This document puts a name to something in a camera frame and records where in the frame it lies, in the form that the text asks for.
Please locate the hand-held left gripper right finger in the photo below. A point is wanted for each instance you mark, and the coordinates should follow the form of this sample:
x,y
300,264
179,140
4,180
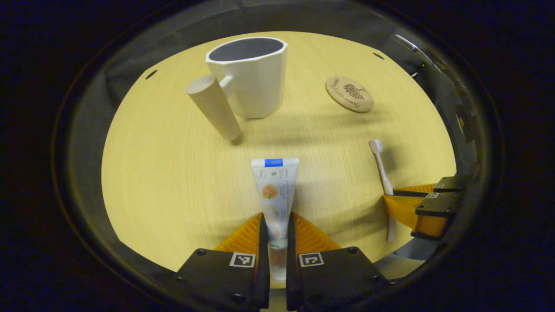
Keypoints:
x,y
291,260

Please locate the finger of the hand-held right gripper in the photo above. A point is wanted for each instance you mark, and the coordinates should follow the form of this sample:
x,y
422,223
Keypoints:
x,y
438,208
451,184

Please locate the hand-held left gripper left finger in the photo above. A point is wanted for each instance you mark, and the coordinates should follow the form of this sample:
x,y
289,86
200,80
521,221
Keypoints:
x,y
264,260

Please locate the white toothbrush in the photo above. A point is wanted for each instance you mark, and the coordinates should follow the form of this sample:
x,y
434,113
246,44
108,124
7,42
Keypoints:
x,y
381,169

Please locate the white toothpaste tube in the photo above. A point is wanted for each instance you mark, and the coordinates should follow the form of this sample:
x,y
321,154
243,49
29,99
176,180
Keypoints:
x,y
275,190

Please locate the round wooden coaster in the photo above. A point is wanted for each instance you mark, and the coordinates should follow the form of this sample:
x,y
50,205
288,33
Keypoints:
x,y
349,94

